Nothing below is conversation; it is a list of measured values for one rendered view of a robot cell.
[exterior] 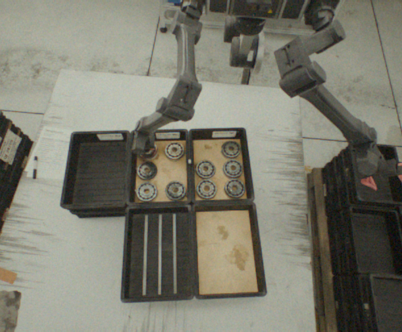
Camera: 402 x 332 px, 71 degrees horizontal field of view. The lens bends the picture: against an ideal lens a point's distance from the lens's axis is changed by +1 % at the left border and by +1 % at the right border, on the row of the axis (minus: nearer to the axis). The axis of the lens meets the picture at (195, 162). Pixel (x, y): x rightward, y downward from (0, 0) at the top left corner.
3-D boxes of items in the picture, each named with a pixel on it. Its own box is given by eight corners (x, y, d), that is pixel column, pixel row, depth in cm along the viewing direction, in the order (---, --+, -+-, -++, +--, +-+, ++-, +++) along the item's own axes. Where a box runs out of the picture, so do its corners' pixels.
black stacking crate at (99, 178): (79, 142, 154) (72, 132, 144) (133, 141, 156) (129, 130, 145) (69, 213, 139) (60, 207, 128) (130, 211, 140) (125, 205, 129)
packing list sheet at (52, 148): (41, 126, 171) (41, 125, 170) (78, 129, 170) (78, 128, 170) (22, 176, 157) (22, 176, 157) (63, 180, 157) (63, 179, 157)
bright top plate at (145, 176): (139, 160, 146) (139, 160, 145) (158, 162, 146) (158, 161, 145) (135, 178, 142) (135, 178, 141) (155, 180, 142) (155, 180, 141)
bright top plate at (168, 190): (166, 180, 142) (166, 180, 141) (185, 181, 142) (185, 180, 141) (164, 199, 138) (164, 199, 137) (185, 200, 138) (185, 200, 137)
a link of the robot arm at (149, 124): (196, 104, 89) (164, 92, 85) (192, 121, 88) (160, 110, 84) (157, 125, 128) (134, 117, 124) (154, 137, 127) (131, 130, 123)
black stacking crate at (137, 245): (131, 212, 140) (126, 206, 129) (190, 210, 141) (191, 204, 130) (126, 301, 124) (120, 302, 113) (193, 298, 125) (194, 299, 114)
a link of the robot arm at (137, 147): (158, 124, 124) (139, 118, 120) (154, 148, 120) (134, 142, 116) (149, 134, 134) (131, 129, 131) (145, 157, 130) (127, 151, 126)
